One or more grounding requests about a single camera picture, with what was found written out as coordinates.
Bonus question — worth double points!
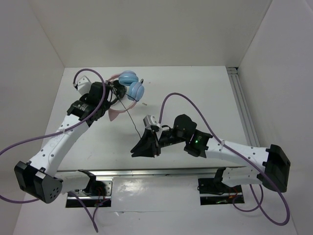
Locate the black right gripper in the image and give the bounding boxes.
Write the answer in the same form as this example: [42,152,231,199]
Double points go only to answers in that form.
[130,127,188,158]

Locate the thin black audio cable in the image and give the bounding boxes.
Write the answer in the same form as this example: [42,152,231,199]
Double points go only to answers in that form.
[117,78,145,142]

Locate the pink blue cat-ear headphones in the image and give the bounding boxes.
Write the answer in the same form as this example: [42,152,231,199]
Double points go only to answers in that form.
[106,70,145,121]

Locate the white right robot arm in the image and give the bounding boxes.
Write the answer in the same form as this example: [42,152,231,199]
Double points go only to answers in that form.
[131,114,291,193]

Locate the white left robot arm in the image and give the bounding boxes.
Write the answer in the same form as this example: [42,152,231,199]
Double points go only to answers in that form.
[14,77,144,204]

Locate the black headphones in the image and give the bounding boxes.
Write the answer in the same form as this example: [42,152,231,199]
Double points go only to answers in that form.
[107,81,127,105]

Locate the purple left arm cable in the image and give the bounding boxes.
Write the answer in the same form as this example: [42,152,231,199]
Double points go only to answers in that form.
[0,68,110,233]

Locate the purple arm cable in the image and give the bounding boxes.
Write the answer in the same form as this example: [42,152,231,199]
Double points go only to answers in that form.
[158,92,291,225]
[0,68,110,233]

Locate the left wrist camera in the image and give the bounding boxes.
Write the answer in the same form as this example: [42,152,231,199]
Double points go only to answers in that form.
[76,75,91,95]

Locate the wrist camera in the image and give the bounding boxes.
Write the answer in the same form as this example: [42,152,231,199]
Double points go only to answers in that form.
[143,115,162,132]
[76,75,91,95]

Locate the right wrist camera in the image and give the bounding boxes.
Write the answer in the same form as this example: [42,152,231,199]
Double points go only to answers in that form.
[143,115,162,132]

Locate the aluminium table rail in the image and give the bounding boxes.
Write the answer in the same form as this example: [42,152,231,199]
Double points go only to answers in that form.
[56,166,247,177]

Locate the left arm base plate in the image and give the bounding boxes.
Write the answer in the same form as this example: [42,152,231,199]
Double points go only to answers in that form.
[73,177,113,208]

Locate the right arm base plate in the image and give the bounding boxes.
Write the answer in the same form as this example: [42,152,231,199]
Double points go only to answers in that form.
[197,178,245,206]

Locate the aluminium side rail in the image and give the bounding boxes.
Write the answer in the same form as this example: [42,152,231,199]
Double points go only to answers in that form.
[226,67,260,147]

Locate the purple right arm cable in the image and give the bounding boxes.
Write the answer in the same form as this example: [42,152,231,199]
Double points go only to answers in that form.
[158,92,291,225]

